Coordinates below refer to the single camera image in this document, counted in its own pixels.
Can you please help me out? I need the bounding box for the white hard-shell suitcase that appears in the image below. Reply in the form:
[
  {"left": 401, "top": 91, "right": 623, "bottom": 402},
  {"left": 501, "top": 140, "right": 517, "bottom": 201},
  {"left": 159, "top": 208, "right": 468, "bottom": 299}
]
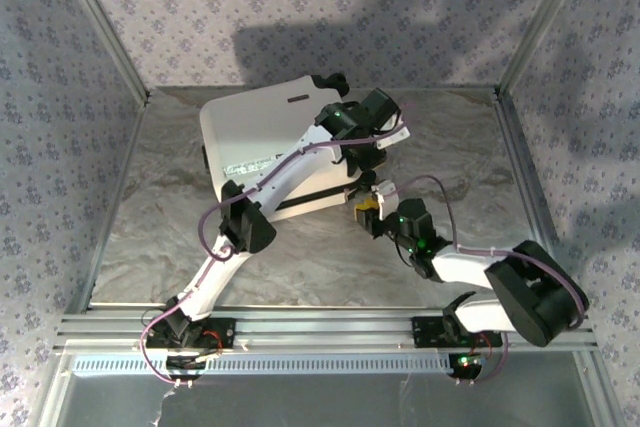
[{"left": 198, "top": 72, "right": 389, "bottom": 223}]

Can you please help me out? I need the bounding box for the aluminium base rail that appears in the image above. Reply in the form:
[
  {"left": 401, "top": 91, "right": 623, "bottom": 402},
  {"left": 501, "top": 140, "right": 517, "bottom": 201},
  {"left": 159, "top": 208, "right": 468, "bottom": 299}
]
[{"left": 54, "top": 304, "right": 599, "bottom": 353}]

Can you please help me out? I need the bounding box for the aluminium side rail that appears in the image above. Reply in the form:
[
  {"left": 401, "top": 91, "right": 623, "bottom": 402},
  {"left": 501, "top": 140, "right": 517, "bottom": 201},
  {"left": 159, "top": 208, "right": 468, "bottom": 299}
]
[
  {"left": 74, "top": 94, "right": 151, "bottom": 311},
  {"left": 492, "top": 86, "right": 574, "bottom": 311}
]

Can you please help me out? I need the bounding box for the grey metal sheet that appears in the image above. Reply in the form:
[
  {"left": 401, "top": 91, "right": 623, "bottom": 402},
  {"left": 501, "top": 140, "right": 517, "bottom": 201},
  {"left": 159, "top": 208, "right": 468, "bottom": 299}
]
[{"left": 37, "top": 350, "right": 626, "bottom": 427}]

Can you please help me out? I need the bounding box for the aluminium frame post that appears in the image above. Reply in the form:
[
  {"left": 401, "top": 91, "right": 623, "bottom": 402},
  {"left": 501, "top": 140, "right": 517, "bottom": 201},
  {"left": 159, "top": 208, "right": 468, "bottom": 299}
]
[
  {"left": 49, "top": 0, "right": 152, "bottom": 104},
  {"left": 493, "top": 0, "right": 597, "bottom": 98}
]

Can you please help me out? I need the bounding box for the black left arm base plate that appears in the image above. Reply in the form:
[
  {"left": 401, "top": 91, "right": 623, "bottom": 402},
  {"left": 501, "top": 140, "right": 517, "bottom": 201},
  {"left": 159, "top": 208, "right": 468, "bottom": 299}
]
[{"left": 144, "top": 317, "right": 237, "bottom": 351}]

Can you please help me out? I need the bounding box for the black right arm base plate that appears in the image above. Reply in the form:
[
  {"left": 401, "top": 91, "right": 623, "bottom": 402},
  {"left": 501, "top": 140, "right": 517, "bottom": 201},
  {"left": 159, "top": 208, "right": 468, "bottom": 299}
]
[{"left": 410, "top": 315, "right": 504, "bottom": 348}]

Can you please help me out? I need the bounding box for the white slotted cable duct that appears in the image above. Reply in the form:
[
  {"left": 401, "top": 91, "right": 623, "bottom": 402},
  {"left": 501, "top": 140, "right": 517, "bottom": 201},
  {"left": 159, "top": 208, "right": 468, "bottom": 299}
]
[{"left": 72, "top": 349, "right": 454, "bottom": 376}]

